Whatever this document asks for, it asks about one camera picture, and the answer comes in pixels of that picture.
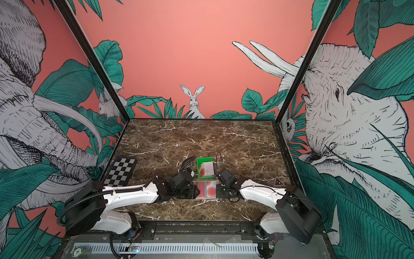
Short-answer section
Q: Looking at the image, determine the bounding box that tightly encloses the left black frame post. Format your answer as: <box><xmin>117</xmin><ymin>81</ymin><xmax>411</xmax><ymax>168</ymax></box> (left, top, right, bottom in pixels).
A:
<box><xmin>53</xmin><ymin>0</ymin><xmax>130</xmax><ymax>124</ymax></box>

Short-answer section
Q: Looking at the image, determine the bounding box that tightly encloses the red triangle warning sticker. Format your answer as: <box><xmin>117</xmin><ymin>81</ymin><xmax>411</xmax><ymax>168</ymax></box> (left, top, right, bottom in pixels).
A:
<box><xmin>274</xmin><ymin>178</ymin><xmax>285</xmax><ymax>188</ymax></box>

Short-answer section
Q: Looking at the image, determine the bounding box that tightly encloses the black front mounting rail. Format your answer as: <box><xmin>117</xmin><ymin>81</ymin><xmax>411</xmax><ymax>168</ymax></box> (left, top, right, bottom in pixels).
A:
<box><xmin>67</xmin><ymin>220</ymin><xmax>313</xmax><ymax>244</ymax></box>

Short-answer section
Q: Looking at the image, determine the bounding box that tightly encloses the black frame post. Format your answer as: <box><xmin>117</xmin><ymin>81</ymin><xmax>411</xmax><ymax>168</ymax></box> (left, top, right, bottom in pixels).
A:
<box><xmin>53</xmin><ymin>0</ymin><xmax>130</xmax><ymax>124</ymax></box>
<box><xmin>276</xmin><ymin>0</ymin><xmax>341</xmax><ymax>124</ymax></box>

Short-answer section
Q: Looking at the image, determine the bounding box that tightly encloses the black white checkerboard plate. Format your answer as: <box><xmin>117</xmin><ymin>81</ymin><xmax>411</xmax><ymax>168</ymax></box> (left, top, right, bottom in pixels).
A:
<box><xmin>102</xmin><ymin>157</ymin><xmax>137</xmax><ymax>187</ymax></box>

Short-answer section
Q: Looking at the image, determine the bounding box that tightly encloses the green plastic tray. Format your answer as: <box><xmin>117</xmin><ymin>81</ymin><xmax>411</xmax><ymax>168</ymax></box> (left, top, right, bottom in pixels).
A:
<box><xmin>197</xmin><ymin>157</ymin><xmax>215</xmax><ymax>179</ymax></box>

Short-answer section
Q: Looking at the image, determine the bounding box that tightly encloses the white slotted cable duct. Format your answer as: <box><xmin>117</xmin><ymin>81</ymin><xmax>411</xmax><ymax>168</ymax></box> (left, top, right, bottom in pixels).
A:
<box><xmin>71</xmin><ymin>242</ymin><xmax>259</xmax><ymax>255</ymax></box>

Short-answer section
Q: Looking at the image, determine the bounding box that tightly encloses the right black frame post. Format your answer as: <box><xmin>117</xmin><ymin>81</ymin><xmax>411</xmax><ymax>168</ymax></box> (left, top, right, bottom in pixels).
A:
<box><xmin>276</xmin><ymin>0</ymin><xmax>341</xmax><ymax>124</ymax></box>

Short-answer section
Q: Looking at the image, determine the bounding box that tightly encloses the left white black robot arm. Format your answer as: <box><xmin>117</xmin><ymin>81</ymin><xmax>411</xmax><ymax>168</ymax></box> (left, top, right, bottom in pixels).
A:
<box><xmin>57</xmin><ymin>171</ymin><xmax>200</xmax><ymax>240</ymax></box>

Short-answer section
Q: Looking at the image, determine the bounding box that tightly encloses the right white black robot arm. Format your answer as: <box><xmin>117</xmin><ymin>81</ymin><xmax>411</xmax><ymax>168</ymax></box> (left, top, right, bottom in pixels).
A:
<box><xmin>216</xmin><ymin>169</ymin><xmax>322</xmax><ymax>244</ymax></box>

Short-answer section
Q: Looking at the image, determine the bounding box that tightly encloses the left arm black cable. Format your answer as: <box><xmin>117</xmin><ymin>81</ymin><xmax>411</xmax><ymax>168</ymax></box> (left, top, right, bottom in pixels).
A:
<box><xmin>178</xmin><ymin>156</ymin><xmax>197</xmax><ymax>172</ymax></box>

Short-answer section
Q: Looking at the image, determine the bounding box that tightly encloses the white red credit card stack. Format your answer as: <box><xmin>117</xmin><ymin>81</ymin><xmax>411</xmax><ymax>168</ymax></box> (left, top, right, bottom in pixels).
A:
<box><xmin>198</xmin><ymin>161</ymin><xmax>215</xmax><ymax>179</ymax></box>

